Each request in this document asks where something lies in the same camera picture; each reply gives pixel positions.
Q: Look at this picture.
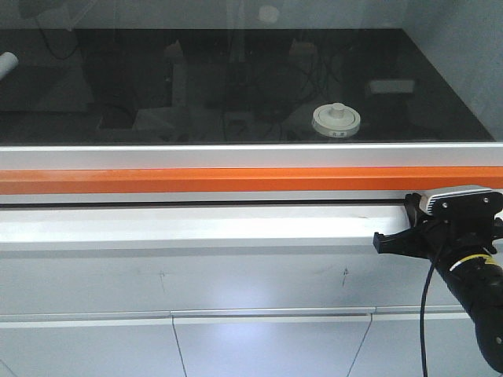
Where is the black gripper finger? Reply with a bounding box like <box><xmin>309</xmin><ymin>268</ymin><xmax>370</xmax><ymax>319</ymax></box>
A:
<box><xmin>373</xmin><ymin>228</ymin><xmax>431</xmax><ymax>259</ymax></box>

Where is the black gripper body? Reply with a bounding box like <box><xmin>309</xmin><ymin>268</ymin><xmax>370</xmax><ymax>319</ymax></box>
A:
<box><xmin>404</xmin><ymin>192</ymin><xmax>503</xmax><ymax>256</ymax></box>

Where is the orange sash handle bar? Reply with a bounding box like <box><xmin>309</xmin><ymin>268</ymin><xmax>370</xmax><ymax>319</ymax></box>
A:
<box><xmin>1</xmin><ymin>167</ymin><xmax>502</xmax><ymax>195</ymax></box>

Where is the glass jar with white lid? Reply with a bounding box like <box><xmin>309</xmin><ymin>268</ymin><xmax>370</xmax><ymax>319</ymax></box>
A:
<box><xmin>311</xmin><ymin>103</ymin><xmax>361</xmax><ymax>138</ymax></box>

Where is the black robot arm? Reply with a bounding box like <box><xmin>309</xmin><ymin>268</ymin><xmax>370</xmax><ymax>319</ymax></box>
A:
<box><xmin>373</xmin><ymin>185</ymin><xmax>502</xmax><ymax>372</ymax></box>

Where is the white fume hood cabinet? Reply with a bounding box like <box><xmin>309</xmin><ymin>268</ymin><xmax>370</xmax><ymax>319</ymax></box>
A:
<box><xmin>1</xmin><ymin>188</ymin><xmax>502</xmax><ymax>376</ymax></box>

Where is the rolled grey mat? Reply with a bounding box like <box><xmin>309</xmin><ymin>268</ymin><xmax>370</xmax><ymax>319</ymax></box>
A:
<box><xmin>0</xmin><ymin>52</ymin><xmax>19</xmax><ymax>79</ymax></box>

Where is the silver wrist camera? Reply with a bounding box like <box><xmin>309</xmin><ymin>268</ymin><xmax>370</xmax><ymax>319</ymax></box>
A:
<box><xmin>419</xmin><ymin>185</ymin><xmax>502</xmax><ymax>220</ymax></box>

